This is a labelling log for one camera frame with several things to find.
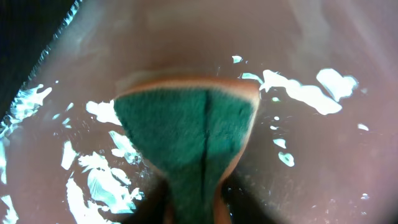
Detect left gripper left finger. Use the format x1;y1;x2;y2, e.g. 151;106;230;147
121;180;169;224

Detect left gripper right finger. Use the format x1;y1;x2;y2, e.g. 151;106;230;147
221;174;278;224

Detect dark red black-rimmed tray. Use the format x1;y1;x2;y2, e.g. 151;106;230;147
1;1;397;223

